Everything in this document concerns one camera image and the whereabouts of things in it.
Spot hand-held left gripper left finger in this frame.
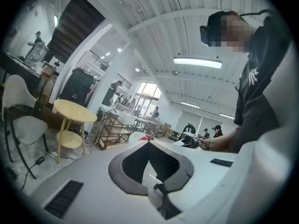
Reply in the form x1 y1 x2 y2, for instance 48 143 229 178
30 140 164 224

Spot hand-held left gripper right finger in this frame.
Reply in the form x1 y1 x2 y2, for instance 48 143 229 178
149 140 239 221

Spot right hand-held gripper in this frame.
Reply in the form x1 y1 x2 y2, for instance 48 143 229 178
183 135 200 149

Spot person's right forearm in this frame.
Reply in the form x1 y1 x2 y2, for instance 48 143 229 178
208 131 241 153

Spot round yellow side table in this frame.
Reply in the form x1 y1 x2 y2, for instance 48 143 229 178
53 98 98 165

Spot black office chair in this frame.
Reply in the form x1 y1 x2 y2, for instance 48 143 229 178
181 123 198 135

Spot large window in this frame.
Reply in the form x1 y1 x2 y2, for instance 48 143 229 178
134 82 162 119

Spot person's black t-shirt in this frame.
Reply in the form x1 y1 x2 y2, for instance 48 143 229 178
233 24 293 154

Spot white chair black legs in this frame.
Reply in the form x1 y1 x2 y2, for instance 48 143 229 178
1 75 49 180

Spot large cardboard box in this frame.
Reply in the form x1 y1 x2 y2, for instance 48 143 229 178
38 77 57 105

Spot person's head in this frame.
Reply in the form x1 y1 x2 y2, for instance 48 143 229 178
219 14 256 53

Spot small cardboard box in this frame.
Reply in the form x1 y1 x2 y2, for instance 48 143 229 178
41 65 57 78

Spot dark counter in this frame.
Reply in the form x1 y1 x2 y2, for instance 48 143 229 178
0 52 45 95

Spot large metal urn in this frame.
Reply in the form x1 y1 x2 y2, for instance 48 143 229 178
24 42 50 66

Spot dark staircase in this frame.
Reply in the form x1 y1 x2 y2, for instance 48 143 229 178
48 0 106 63

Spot black head-worn camera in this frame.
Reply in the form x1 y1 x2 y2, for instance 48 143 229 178
199 10 228 48

